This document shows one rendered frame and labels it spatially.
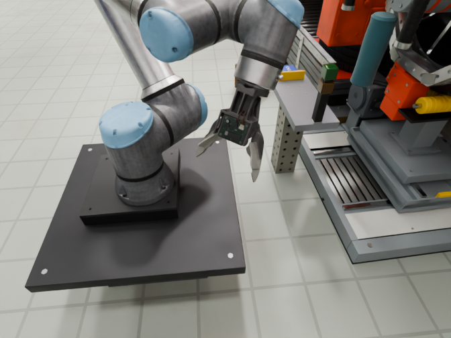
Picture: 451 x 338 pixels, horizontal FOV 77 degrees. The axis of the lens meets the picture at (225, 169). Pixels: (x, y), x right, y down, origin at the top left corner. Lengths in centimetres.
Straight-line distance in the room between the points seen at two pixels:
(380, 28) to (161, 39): 87
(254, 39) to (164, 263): 62
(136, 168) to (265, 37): 50
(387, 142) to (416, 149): 12
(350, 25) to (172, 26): 113
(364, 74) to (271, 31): 78
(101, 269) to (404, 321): 101
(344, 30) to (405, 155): 63
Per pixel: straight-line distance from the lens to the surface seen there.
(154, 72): 91
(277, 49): 57
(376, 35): 125
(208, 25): 58
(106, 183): 105
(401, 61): 131
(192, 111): 91
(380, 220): 136
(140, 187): 90
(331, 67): 100
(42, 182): 171
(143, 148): 81
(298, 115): 112
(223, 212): 94
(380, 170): 146
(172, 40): 53
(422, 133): 147
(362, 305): 123
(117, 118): 83
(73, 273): 94
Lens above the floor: 106
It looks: 45 degrees down
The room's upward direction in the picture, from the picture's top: straight up
